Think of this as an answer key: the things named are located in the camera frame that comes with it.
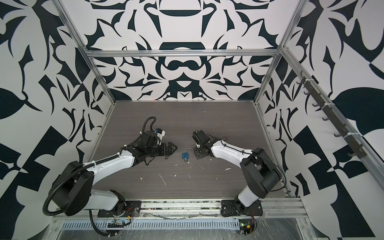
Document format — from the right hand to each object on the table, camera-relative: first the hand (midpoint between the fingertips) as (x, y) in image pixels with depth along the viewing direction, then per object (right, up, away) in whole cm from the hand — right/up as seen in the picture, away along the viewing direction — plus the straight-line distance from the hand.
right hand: (199, 150), depth 90 cm
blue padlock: (-8, -3, +2) cm, 9 cm away
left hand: (-15, +4, -4) cm, 17 cm away
